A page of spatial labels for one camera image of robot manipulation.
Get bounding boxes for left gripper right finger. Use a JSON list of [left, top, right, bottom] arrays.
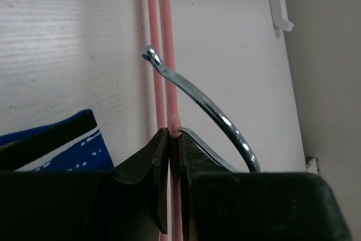
[[178, 135, 352, 240]]

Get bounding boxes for pink clothes hanger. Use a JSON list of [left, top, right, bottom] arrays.
[[142, 0, 260, 240]]

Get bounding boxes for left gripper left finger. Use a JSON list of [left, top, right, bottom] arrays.
[[1, 128, 169, 240]]

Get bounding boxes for white metal clothes rack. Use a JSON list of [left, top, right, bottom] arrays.
[[269, 0, 294, 38]]

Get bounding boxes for blue patterned trousers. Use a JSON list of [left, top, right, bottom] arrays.
[[1, 109, 113, 171]]

